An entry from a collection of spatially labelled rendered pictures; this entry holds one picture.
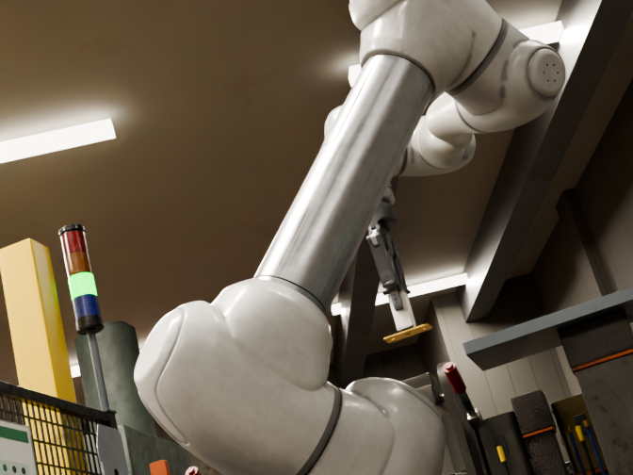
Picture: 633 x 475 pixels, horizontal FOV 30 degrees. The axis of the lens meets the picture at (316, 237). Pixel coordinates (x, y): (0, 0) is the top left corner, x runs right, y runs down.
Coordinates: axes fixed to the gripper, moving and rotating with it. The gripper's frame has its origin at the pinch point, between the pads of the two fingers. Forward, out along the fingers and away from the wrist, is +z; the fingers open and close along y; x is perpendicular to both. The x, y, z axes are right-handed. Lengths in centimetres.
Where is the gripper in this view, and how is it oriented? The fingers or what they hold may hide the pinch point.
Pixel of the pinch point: (402, 311)
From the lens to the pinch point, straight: 211.6
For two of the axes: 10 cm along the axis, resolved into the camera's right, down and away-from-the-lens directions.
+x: -9.1, 3.4, 2.5
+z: 2.4, 9.1, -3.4
